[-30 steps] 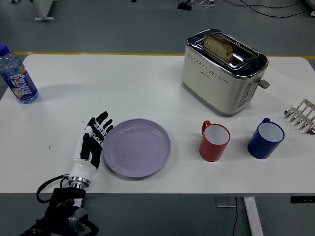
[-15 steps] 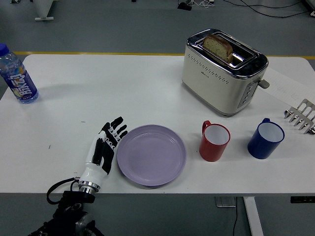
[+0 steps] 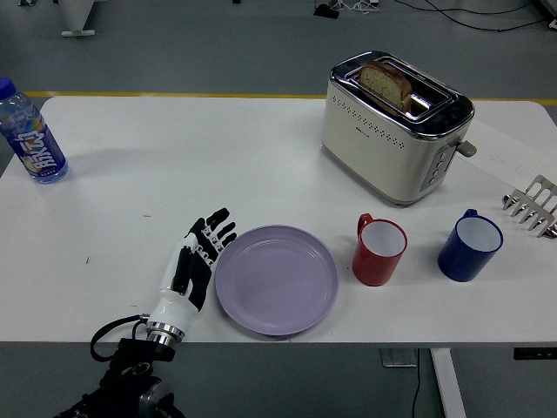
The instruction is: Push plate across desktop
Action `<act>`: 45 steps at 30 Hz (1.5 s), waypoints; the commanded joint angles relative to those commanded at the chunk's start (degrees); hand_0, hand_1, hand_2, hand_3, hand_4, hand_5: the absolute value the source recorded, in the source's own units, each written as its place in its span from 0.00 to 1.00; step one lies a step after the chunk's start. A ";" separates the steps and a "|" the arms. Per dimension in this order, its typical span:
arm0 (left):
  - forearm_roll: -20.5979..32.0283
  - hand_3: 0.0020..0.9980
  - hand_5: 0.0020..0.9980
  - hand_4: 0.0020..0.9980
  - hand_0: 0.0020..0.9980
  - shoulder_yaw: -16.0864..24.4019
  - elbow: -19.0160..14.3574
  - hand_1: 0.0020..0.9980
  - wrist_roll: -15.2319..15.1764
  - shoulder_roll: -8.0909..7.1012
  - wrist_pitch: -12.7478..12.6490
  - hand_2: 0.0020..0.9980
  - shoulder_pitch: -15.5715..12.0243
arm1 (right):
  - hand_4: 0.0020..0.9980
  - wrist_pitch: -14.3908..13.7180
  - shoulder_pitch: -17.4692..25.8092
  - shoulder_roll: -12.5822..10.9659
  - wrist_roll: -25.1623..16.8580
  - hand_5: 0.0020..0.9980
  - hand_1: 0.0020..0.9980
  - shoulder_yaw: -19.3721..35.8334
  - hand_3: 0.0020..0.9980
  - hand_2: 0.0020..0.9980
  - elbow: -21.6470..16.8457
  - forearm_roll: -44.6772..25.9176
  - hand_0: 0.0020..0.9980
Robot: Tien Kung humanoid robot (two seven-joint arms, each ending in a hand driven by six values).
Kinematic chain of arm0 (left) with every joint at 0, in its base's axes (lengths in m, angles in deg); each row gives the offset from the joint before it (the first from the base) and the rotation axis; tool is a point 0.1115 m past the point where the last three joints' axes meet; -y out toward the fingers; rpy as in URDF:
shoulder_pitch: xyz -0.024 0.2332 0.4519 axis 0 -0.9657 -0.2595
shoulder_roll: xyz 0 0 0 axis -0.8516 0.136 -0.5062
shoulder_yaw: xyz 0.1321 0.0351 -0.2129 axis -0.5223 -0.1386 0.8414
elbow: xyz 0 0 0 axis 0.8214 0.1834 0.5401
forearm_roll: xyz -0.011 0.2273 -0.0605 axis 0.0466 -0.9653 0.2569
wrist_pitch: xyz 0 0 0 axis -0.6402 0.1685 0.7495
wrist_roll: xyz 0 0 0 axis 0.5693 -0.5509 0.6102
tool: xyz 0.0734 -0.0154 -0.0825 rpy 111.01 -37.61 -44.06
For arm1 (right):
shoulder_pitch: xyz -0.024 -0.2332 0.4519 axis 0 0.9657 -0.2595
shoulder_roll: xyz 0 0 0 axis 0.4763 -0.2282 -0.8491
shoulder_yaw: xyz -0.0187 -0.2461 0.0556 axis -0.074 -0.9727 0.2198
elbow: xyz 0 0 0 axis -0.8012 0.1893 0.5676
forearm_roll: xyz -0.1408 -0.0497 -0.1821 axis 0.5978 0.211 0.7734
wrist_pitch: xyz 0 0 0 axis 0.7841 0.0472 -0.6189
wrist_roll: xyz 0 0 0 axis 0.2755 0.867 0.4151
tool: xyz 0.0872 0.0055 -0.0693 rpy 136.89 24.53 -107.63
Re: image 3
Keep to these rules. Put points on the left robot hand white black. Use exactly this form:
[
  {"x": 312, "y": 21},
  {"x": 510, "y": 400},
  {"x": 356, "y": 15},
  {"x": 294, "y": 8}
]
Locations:
[{"x": 191, "y": 270}]

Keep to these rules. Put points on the purple plate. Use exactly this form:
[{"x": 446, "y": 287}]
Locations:
[{"x": 277, "y": 281}]

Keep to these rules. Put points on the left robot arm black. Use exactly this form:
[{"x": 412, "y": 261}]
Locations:
[{"x": 130, "y": 379}]

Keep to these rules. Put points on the red mug white inside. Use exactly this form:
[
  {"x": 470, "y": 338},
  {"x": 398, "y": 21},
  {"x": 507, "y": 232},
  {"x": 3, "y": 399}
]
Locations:
[{"x": 374, "y": 265}]

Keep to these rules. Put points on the blue labelled drink bottle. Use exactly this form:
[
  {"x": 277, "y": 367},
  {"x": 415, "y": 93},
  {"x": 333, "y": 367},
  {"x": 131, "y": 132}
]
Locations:
[{"x": 37, "y": 148}]

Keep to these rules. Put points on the cream silver toaster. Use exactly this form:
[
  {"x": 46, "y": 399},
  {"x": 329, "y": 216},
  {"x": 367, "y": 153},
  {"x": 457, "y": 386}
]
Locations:
[{"x": 378, "y": 161}]

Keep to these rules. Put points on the brown bread slice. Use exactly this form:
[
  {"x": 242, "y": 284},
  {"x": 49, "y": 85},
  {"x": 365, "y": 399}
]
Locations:
[{"x": 385, "y": 82}]

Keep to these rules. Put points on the blue mug white inside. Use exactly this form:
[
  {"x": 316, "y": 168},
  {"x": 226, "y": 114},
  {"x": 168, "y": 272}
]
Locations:
[{"x": 461, "y": 263}]

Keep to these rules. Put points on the white furniture foot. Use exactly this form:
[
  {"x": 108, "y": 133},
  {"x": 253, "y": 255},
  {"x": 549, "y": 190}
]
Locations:
[{"x": 78, "y": 24}]

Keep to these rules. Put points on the white table leg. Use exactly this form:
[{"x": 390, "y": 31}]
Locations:
[{"x": 448, "y": 383}]

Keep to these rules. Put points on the black power adapter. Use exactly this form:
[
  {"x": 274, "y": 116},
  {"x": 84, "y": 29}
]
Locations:
[{"x": 326, "y": 11}]

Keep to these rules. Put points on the white paper sheet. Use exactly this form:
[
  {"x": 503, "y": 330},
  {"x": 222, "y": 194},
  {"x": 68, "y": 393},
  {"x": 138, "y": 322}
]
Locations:
[{"x": 505, "y": 152}]

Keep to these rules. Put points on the silver metal toast rack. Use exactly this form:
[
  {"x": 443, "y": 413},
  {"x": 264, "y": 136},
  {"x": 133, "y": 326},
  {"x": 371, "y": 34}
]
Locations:
[{"x": 537, "y": 209}]

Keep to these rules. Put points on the black table control panel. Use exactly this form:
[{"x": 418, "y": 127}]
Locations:
[{"x": 535, "y": 354}]

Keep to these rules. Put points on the grey under-table bracket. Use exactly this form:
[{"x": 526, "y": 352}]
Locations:
[{"x": 398, "y": 358}]

